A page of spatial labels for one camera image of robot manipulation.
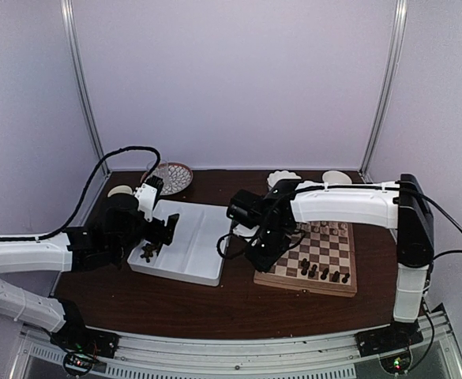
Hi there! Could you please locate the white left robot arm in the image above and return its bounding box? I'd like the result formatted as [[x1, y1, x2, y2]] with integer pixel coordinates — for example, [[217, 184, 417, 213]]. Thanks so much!
[[0, 193, 179, 351]]

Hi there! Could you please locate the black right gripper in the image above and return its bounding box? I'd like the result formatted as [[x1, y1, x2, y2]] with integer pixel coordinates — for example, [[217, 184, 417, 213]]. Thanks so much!
[[245, 224, 292, 272]]

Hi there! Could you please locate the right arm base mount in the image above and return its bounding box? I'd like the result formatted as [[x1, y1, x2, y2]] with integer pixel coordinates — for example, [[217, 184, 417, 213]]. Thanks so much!
[[355, 318, 423, 357]]

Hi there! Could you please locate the patterned ceramic plate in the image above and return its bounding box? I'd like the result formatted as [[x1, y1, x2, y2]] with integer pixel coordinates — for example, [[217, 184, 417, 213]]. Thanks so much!
[[161, 163, 193, 196]]

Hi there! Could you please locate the white scalloped bowl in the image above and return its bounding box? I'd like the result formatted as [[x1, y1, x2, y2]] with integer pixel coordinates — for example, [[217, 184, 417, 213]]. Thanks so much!
[[266, 170, 301, 188]]

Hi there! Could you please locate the white plastic compartment tray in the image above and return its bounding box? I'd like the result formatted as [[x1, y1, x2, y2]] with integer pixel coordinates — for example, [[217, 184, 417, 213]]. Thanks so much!
[[127, 200, 231, 287]]

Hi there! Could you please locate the dark pawn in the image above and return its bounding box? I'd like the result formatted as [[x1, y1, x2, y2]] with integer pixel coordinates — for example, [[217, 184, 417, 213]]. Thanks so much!
[[308, 265, 317, 278]]

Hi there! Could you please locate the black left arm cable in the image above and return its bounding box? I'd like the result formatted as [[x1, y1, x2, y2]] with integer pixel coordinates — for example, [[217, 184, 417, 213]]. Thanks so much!
[[0, 144, 163, 242]]

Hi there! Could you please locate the aluminium front rail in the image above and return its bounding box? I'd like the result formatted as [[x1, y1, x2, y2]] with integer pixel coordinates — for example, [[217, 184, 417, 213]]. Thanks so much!
[[6, 313, 462, 378]]

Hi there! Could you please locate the cream ribbed mug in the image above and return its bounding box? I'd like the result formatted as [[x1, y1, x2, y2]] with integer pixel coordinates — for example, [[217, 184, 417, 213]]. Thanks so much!
[[107, 185, 133, 197]]

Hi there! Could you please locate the right aluminium frame post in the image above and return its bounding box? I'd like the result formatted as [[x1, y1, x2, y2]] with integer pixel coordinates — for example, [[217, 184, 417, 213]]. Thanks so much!
[[359, 0, 408, 177]]

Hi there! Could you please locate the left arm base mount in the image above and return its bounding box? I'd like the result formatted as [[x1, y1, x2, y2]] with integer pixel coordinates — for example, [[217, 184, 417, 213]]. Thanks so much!
[[50, 299, 119, 358]]

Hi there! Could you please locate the dark knight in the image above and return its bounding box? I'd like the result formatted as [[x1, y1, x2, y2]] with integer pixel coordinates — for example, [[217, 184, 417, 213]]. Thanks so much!
[[331, 271, 340, 283]]

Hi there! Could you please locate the left aluminium frame post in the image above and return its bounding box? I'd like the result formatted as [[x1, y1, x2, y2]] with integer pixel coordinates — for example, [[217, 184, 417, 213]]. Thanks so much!
[[60, 0, 104, 159]]

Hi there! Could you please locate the dark rook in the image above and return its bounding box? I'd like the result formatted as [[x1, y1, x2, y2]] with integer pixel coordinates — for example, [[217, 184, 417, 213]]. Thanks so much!
[[341, 273, 350, 283]]

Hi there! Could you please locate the aluminium frame post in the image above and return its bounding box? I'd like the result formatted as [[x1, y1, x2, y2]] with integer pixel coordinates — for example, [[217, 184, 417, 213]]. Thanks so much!
[[359, 0, 408, 177], [60, 0, 104, 159]]

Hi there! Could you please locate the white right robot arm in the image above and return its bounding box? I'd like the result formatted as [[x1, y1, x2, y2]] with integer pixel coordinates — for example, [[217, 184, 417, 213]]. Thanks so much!
[[238, 174, 434, 349]]

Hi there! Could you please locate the clear drinking glass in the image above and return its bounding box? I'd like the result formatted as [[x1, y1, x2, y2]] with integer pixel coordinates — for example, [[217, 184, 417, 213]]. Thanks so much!
[[147, 159, 169, 180]]

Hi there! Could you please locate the wooden chessboard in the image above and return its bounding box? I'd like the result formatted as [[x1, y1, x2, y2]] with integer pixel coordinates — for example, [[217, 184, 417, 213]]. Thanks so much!
[[254, 221, 357, 298]]

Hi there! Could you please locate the cream round bowl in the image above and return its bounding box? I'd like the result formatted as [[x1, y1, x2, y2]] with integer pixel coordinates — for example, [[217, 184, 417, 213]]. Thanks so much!
[[322, 170, 352, 185]]

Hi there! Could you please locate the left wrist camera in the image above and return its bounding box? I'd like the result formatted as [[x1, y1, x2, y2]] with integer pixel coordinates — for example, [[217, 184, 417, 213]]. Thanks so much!
[[133, 175, 163, 222]]

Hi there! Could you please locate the dark chess piece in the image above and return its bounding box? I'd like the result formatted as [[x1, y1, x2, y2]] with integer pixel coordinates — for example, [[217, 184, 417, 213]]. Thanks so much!
[[301, 259, 310, 276]]

